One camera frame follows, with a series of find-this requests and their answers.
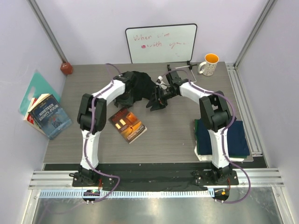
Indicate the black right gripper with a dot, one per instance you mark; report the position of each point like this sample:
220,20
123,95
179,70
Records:
153,101

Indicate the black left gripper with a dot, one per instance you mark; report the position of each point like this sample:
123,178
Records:
128,101

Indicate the black t shirt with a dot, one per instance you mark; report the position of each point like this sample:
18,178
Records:
143,89

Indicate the orange brown cover book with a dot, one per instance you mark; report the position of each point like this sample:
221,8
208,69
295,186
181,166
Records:
128,125

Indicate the white mug orange inside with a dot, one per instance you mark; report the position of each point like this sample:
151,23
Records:
208,66

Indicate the blue cover book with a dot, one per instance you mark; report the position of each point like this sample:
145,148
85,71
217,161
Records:
49,115

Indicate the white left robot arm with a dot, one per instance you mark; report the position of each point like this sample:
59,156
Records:
92,117

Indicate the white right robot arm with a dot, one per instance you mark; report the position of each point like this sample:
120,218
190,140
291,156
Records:
214,113

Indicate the small whiteboard with red writing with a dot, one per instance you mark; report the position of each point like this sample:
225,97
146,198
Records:
161,44

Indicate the red brown die block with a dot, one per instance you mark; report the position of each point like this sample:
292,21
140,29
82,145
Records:
66,68

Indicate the white folded t shirt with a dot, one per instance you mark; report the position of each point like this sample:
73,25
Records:
203,157

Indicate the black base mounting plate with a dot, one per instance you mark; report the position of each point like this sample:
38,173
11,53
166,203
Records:
195,174

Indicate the teal plastic cutting board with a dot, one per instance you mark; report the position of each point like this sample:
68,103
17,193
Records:
37,86

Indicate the red white cover book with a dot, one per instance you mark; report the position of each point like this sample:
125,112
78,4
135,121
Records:
29,119

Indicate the black wire book stand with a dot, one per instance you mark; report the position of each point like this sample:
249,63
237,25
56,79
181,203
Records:
189,65

